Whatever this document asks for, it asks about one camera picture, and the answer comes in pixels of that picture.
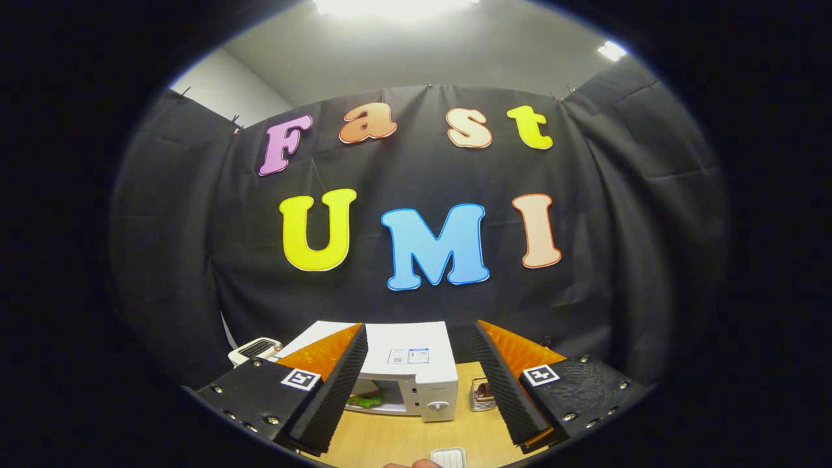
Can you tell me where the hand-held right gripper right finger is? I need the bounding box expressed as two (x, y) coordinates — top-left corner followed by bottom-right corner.
(471, 320), (651, 454)

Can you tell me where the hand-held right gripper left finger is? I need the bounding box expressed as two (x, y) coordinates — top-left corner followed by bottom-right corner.
(195, 323), (369, 456)

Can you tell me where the white microwave oven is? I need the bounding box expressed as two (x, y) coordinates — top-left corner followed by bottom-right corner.
(276, 320), (459, 423)

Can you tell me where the white toaster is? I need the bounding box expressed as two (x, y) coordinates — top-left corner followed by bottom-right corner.
(227, 337), (283, 367)

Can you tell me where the black backdrop cloth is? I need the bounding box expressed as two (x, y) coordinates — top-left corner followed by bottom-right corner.
(110, 58), (725, 391)

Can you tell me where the metal wire basket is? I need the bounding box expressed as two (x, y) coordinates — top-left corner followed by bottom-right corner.
(470, 377), (498, 412)

